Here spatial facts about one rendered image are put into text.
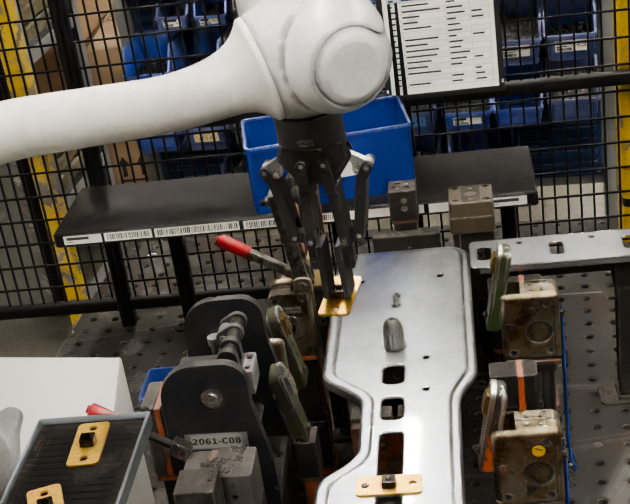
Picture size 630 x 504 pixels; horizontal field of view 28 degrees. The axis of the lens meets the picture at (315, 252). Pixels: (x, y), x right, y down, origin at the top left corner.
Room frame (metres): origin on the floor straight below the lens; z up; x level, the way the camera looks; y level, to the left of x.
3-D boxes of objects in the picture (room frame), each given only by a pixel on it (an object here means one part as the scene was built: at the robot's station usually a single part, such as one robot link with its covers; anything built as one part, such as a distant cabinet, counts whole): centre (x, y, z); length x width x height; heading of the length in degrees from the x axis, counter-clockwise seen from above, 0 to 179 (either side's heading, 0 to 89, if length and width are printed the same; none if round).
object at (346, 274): (1.29, -0.03, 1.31); 0.03 x 0.01 x 0.07; 163
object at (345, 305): (1.30, -0.02, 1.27); 0.08 x 0.04 x 0.01; 163
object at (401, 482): (1.28, -0.05, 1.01); 0.08 x 0.04 x 0.01; 82
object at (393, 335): (1.62, -0.10, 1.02); 0.03 x 0.03 x 0.07
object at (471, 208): (1.99, -0.28, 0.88); 0.08 x 0.08 x 0.36; 82
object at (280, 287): (1.77, 0.05, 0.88); 0.07 x 0.06 x 0.35; 82
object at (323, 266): (1.30, -0.01, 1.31); 0.03 x 0.01 x 0.07; 163
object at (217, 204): (2.20, 0.02, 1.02); 0.90 x 0.22 x 0.03; 82
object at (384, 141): (2.19, -0.05, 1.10); 0.30 x 0.17 x 0.13; 92
